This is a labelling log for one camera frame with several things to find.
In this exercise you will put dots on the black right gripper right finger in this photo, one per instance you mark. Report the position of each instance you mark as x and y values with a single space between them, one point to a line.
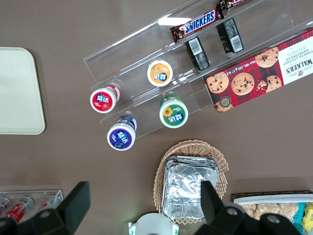
210 203

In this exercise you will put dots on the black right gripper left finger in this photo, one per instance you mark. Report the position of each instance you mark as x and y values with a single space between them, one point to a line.
78 198

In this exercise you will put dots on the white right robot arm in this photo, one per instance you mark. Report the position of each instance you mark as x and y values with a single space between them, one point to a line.
152 224

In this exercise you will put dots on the white rectangular snack tray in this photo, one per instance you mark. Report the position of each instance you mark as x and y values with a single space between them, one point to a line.
259 200

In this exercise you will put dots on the light oval wicker basket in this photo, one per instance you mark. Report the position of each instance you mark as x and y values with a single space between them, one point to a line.
161 171

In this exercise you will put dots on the dark board under snack tray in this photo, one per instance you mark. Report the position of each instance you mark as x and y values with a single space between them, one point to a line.
269 193

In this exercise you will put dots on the beige plastic tray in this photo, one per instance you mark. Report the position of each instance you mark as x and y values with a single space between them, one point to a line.
19 90

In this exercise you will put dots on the clear acrylic bottle rack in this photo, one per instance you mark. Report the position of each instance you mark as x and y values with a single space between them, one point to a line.
57 195

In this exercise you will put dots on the stack of foil trays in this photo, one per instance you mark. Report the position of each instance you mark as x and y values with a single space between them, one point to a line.
185 181

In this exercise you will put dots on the rice cracker pack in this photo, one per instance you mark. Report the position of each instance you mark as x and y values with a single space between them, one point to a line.
278 210
250 210

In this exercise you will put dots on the red Coca-Cola bottle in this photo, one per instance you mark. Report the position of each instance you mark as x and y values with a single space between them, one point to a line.
3 205
17 209

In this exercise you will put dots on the purple lid gum tub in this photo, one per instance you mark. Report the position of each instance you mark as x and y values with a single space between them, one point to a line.
121 137

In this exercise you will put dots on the teal snack packet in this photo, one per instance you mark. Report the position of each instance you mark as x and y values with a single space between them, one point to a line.
298 213

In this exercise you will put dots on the green lid gum tub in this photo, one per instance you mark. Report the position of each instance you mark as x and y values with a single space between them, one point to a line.
173 113

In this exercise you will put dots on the yellow snack packet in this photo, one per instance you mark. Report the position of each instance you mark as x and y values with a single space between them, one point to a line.
308 218

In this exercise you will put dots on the red lid gum tub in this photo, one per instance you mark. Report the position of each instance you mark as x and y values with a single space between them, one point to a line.
103 100

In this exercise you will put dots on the orange lid gum tub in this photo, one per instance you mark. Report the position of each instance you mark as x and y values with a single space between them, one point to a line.
160 73

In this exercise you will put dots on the red Walkers cookie box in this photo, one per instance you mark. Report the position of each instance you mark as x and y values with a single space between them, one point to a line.
264 73

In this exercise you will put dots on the small black carton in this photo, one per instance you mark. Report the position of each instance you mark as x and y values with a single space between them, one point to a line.
197 54
230 35

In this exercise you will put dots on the clear acrylic tiered stand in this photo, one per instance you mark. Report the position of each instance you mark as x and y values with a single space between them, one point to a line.
146 41

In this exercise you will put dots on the Snickers chocolate bar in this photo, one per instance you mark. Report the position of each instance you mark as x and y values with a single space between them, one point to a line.
230 3
199 23

